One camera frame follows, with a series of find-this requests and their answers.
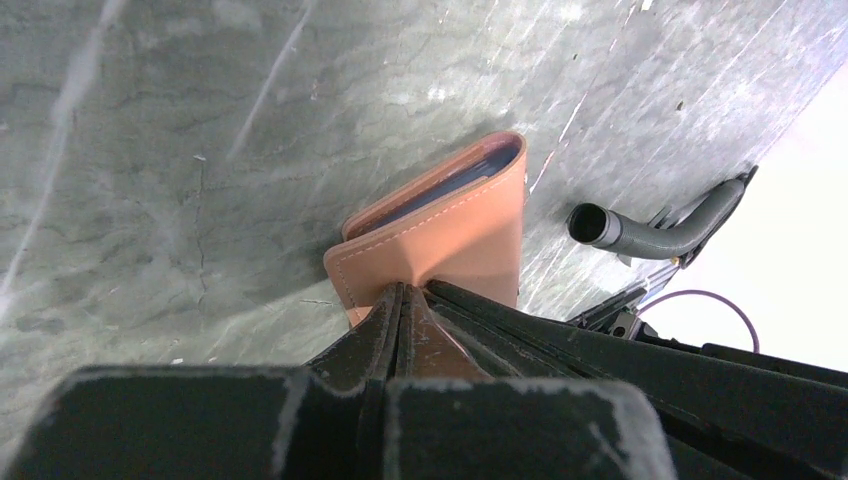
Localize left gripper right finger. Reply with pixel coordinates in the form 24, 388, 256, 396
384, 284, 676, 479

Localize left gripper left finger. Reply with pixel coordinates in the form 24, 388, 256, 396
5, 283, 405, 479

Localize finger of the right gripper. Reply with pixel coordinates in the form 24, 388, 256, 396
424, 281, 847, 479

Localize brown leather card holder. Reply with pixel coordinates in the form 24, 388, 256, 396
323, 131, 527, 326

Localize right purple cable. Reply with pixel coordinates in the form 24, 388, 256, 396
635, 289, 761, 354

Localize black corrugated hose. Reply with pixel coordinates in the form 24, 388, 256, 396
566, 178, 747, 262

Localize red handled pruning shears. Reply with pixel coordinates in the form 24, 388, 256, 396
616, 165, 759, 267

